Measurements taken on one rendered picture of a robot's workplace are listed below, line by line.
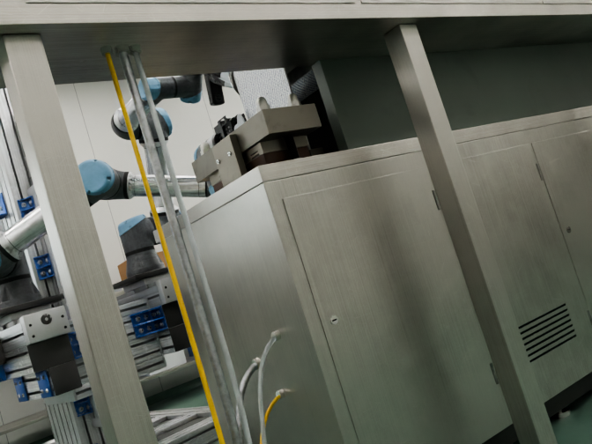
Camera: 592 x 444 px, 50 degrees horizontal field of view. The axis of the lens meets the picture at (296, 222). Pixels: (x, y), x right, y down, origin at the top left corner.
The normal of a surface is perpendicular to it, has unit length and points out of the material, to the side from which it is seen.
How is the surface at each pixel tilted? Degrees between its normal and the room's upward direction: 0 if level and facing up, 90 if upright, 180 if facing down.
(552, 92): 90
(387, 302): 90
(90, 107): 90
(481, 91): 90
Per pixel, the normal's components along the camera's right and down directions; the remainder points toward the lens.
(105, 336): 0.54, -0.24
